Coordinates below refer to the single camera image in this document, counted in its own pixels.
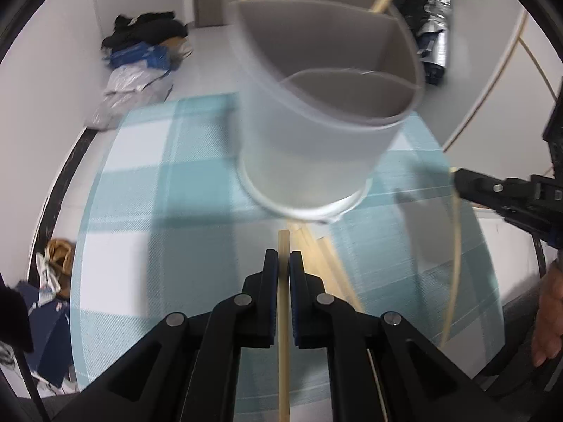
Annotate black clothes pile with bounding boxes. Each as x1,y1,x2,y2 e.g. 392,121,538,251
102,11,189,52

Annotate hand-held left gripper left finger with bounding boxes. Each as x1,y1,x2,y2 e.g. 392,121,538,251
53,248,280,422

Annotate silver folded umbrella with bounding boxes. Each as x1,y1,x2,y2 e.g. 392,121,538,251
416,0,452,85

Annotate brown cardboard box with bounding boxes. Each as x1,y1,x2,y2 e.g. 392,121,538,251
160,36,195,69

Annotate person's right hand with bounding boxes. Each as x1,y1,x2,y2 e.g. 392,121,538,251
531,259,563,367

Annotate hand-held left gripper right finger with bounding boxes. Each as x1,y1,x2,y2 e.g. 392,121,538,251
288,250,498,422

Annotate translucent white utensil holder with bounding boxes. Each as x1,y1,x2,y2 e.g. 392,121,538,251
224,0,427,226

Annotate white plastic bags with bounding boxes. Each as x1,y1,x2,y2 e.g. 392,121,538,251
88,64,175,131

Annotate dark cloth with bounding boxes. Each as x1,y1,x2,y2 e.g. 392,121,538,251
0,273,36,353

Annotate bundle of wooden chopsticks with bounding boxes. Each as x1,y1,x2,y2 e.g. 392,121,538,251
291,223,390,422

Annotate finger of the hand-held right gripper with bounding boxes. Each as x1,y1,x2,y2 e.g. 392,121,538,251
452,167,536,221

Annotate brown slipper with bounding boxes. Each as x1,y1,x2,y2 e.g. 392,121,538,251
46,238,76,276

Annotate blue cardboard box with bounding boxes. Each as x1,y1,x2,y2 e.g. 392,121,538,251
108,43,172,72

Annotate white wardrobe gold trim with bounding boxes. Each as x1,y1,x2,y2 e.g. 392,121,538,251
413,0,563,214

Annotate white shoe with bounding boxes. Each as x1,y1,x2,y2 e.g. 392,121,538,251
36,252,63,296

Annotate checked teal tablecloth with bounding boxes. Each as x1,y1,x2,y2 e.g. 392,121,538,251
70,94,505,416

